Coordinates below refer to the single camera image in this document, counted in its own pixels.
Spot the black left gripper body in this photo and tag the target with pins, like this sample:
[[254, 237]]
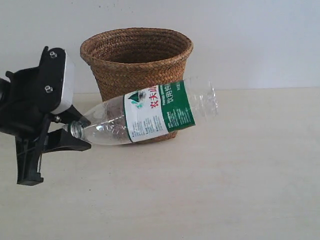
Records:
[[26, 105]]

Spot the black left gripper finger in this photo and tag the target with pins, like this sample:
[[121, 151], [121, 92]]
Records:
[[70, 115], [61, 140]]

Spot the clear plastic water bottle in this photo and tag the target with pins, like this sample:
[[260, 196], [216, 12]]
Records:
[[145, 114]]

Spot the woven brown wicker basket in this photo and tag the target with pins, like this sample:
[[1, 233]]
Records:
[[129, 59]]

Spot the black white wrist camera box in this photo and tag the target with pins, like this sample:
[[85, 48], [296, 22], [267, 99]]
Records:
[[55, 81]]

